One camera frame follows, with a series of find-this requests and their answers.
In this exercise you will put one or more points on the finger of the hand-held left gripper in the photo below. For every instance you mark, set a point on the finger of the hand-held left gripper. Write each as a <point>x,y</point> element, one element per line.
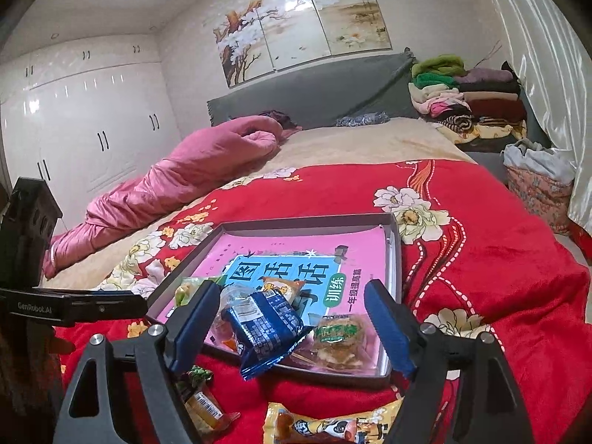
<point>106,306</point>

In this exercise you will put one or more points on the blue patterned pillow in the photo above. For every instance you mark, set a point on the blue patterned pillow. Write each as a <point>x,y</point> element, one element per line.
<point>363,118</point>

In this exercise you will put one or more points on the shallow brown cardboard box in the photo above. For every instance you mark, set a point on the shallow brown cardboard box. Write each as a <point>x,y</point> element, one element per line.
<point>394,249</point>

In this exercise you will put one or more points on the floral wall painting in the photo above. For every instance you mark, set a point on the floral wall painting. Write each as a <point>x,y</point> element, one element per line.
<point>300,23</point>

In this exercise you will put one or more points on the green yellow snack packet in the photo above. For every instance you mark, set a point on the green yellow snack packet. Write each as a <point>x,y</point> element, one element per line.
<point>185,292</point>

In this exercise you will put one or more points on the white satin curtain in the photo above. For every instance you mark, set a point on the white satin curtain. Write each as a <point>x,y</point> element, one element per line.
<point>545,55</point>

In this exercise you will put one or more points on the pile of folded clothes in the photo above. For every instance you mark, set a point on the pile of folded clothes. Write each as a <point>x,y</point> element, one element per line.
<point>485,101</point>

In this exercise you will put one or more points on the green orange snack packet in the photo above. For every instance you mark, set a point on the green orange snack packet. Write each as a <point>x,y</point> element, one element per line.
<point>206,407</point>

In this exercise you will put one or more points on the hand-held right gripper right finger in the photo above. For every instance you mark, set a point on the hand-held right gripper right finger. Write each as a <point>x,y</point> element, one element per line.
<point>388,328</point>

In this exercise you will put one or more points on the white wardrobe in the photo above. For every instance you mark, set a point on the white wardrobe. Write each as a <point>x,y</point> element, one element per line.
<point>92,125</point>

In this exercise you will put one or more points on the pink book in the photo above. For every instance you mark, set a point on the pink book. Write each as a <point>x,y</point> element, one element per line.
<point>286,245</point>

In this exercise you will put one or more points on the red floral blanket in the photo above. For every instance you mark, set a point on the red floral blanket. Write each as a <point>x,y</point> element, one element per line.
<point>499,263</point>

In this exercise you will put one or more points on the grey headboard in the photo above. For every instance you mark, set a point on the grey headboard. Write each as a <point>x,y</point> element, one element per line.
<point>323,92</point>

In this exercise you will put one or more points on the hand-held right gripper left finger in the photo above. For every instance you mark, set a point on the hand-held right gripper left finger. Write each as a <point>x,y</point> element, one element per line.
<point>194,328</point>

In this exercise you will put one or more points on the floral bag with white cloth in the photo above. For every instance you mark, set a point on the floral bag with white cloth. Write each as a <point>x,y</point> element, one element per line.
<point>536,194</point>

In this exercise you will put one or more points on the pink quilt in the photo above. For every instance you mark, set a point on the pink quilt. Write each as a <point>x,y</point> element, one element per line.
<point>185,171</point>

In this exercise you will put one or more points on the beige bedsheet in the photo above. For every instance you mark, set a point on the beige bedsheet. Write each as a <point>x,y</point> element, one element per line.
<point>370,143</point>

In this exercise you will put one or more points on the dark blue snack packet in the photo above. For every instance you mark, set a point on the dark blue snack packet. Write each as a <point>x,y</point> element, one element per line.
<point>268,333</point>

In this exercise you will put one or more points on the dark purple cloth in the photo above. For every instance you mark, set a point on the dark purple cloth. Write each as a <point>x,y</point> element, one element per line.
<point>280,118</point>

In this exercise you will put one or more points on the clear pastry snack packet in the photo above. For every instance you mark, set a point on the clear pastry snack packet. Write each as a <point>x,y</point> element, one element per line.
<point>337,347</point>

